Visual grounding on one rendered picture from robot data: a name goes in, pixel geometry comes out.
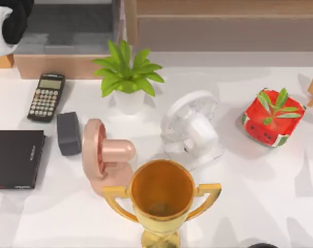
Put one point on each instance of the plant in watermelon pot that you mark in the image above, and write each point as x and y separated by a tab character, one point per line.
272	121

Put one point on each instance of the green plant in white pot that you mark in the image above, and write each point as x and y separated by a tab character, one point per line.
127	77

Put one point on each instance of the black calculator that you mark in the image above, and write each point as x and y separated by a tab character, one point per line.
46	97

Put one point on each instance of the pale wooden drawer front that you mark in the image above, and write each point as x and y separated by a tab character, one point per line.
55	65

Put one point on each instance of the black round object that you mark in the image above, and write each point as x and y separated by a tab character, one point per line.
258	246

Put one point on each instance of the pulled-out wooden drawer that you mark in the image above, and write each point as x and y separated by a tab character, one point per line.
68	25

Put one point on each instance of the pink desk fan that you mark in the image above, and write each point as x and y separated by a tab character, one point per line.
104	152

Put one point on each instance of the dark grey box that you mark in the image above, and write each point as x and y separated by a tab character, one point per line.
67	133

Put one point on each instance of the black book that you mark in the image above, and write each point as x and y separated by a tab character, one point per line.
14	158

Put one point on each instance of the white desk fan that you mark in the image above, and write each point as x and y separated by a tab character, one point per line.
195	129

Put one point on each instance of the wooden cupboard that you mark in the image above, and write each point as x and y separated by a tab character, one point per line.
223	25

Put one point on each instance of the gold trophy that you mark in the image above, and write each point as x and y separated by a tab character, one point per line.
161	191

